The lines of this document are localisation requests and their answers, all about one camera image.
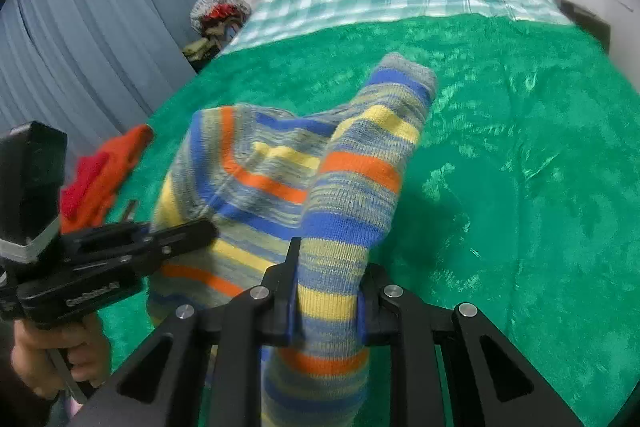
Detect orange garment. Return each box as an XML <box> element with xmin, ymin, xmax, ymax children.
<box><xmin>75</xmin><ymin>124</ymin><xmax>155</xmax><ymax>233</ymax></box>

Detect striped knitted sweater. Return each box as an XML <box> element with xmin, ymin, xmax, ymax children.
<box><xmin>147</xmin><ymin>53</ymin><xmax>440</xmax><ymax>427</ymax></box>

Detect green fuzzy blanket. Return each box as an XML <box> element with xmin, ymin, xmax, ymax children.
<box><xmin>97</xmin><ymin>14</ymin><xmax>640</xmax><ymax>427</ymax></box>

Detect red garment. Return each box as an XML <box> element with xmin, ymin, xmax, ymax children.
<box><xmin>60</xmin><ymin>153</ymin><xmax>110</xmax><ymax>222</ymax></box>

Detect person's left hand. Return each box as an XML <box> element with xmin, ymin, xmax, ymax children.
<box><xmin>11</xmin><ymin>321</ymin><xmax>114</xmax><ymax>400</ymax></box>

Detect dark bedside cabinet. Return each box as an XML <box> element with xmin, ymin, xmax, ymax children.
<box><xmin>555</xmin><ymin>0</ymin><xmax>613</xmax><ymax>54</ymax></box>

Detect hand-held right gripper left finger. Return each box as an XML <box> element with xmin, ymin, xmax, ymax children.
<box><xmin>70</xmin><ymin>237</ymin><xmax>304</xmax><ymax>427</ymax></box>

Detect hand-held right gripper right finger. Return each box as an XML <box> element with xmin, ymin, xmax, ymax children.
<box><xmin>356</xmin><ymin>262</ymin><xmax>582</xmax><ymax>427</ymax></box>

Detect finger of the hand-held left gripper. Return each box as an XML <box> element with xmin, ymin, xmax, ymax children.
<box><xmin>61</xmin><ymin>220</ymin><xmax>219</xmax><ymax>260</ymax></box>
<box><xmin>67</xmin><ymin>252</ymin><xmax>173</xmax><ymax>280</ymax></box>

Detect grey speckled bundle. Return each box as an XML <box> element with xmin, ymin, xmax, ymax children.
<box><xmin>190</xmin><ymin>0</ymin><xmax>253</xmax><ymax>38</ymax></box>

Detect grey-blue curtain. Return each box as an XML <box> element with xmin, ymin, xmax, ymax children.
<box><xmin>0</xmin><ymin>0</ymin><xmax>217</xmax><ymax>160</ymax></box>

